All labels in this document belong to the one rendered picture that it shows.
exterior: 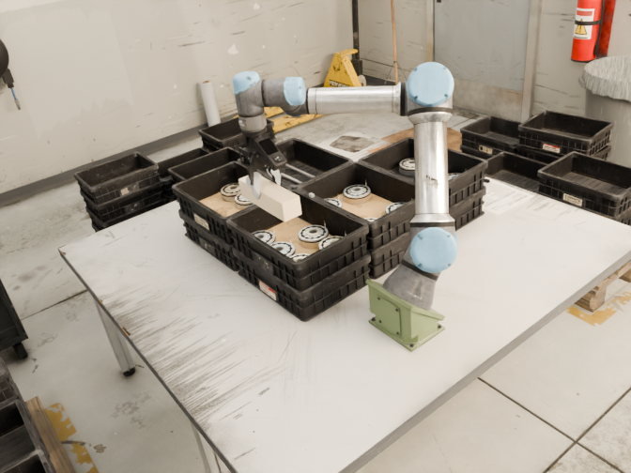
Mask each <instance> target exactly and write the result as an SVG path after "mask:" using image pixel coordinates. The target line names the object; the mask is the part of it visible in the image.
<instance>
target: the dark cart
mask: <svg viewBox="0 0 631 473"><path fill-rule="evenodd" d="M25 338H26V339H28V336H27V334H26V332H25V329H24V327H23V324H22V322H21V320H20V318H19V316H18V314H17V313H16V310H15V308H14V306H13V304H12V302H11V300H10V298H9V296H8V293H7V290H6V288H5V286H4V285H3V283H2V281H1V279H0V351H2V350H4V349H6V348H9V347H11V346H12V347H13V349H14V351H15V353H17V355H18V356H19V358H20V359H23V358H25V357H27V353H26V351H25V349H24V346H23V344H22V341H24V340H26V339H25Z"/></svg>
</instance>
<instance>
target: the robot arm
mask: <svg viewBox="0 0 631 473"><path fill-rule="evenodd" d="M232 82H233V88H234V92H233V93H234V95H235V100H236V104H237V110H238V115H239V124H240V127H239V128H240V131H241V132H242V135H243V136H244V142H245V144H244V145H243V146H241V147H239V156H240V161H241V164H243V165H245V166H246V167H248V168H247V173H248V176H247V177H246V183H247V185H248V186H249V187H250V188H251V189H252V192H253V194H254V197H255V198H256V199H257V200H258V199H259V197H260V195H261V194H260V180H261V175H260V174H259V173H258V172H257V169H258V170H259V171H262V168H265V167H267V166H268V167H269V169H267V172H268V174H269V175H270V176H271V177H272V180H273V181H274V183H275V184H277V185H279V186H280V183H281V168H284V167H285V165H286V162H287V159H286V158H285V157H284V155H283V154H282V153H281V151H280V150H279V149H278V148H277V146H276V145H275V144H274V142H273V141H272V140H271V139H270V137H269V136H268V135H267V134H264V133H266V132H267V126H266V125H267V121H266V115H265V110H264V107H280V108H281V109H282V110H283V111H284V112H285V113H286V114H288V115H290V116H294V117H297V116H301V115H302V114H377V113H396V114H398V115H399V116H407V117H408V120H409V121H410V122H411V123H412V124H413V125H414V164H415V206H416V215H415V217H414V218H413V219H412V220H411V221H410V243H409V246H408V249H407V251H406V253H405V255H404V257H403V259H402V261H401V263H400V265H399V266H398V268H397V269H396V270H395V271H394V272H393V273H392V274H391V275H390V276H389V277H388V278H387V279H386V280H385V281H384V283H383V285H382V287H383V288H384V289H385V290H387V291H388V292H390V293H391V294H393V295H395V296H396V297H398V298H401V299H403V300H404V301H406V302H408V303H410V304H412V305H414V306H417V307H419V308H422V309H424V310H428V311H429V310H430V308H431V306H432V304H433V298H434V292H435V286H436V282H437V280H438V278H439V275H440V273H441V271H443V270H445V269H447V268H448V267H450V266H451V265H452V264H453V262H454V260H455V258H456V256H457V244H456V241H457V240H458V235H457V233H456V232H455V226H454V219H453V218H452V217H451V216H450V215H449V195H448V151H447V122H448V121H449V120H450V119H451V118H452V117H453V91H454V79H453V76H452V74H451V72H450V71H449V70H448V69H447V68H446V67H444V66H443V65H441V64H439V63H435V62H427V63H423V64H421V65H420V66H418V67H417V68H415V69H414V70H413V71H412V72H411V73H410V75H409V76H408V80H407V81H406V82H399V83H398V84H397V85H394V86H358V87H321V88H305V84H304V81H303V79H302V78H301V77H287V78H278V79H267V80H263V79H262V80H260V77H259V75H258V73H257V72H255V71H244V72H241V73H238V74H236V75H235V76H234V77H233V79H232ZM262 134H263V135H262ZM243 147H244V148H243ZM240 153H242V155H243V160H244V161H243V160H242V158H241V154H240Z"/></svg>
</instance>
